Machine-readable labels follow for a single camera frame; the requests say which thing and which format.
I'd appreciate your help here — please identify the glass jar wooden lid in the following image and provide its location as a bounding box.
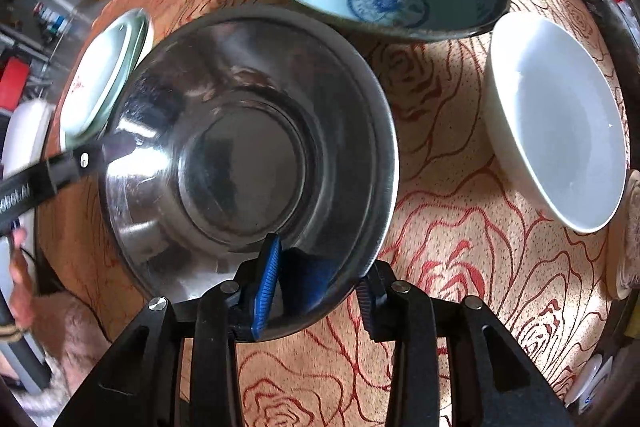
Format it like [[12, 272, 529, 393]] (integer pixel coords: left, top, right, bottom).
[[605, 169, 640, 303]]

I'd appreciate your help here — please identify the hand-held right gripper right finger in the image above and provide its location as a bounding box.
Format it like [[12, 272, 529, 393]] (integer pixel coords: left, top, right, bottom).
[[356, 261, 576, 427]]

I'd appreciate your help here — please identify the red box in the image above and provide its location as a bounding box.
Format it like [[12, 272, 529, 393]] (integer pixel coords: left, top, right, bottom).
[[0, 59, 28, 110]]

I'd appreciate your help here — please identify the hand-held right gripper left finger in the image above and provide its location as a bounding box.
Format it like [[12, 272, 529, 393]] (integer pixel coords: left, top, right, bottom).
[[52, 233, 283, 427]]

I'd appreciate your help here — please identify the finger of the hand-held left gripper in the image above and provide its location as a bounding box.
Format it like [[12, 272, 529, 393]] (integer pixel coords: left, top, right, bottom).
[[46, 134, 137, 194]]

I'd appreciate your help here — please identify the large white round plate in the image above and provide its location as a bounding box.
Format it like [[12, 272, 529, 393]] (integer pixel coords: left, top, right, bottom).
[[59, 12, 155, 152]]

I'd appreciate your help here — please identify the plain white bowl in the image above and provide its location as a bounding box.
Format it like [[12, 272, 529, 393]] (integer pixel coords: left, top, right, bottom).
[[482, 14, 628, 235]]

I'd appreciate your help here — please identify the person's left hand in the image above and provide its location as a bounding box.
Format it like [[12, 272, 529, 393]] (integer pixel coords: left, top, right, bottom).
[[9, 227, 38, 333]]

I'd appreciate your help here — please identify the large stainless steel bowl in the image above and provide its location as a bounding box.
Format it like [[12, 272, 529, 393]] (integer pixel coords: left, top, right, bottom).
[[98, 5, 399, 342]]

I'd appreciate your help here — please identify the small white dish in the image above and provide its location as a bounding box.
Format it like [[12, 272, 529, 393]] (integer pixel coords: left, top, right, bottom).
[[565, 354, 613, 408]]

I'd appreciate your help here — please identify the rose patterned tablecloth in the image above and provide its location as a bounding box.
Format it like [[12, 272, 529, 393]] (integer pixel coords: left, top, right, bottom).
[[37, 0, 631, 427]]

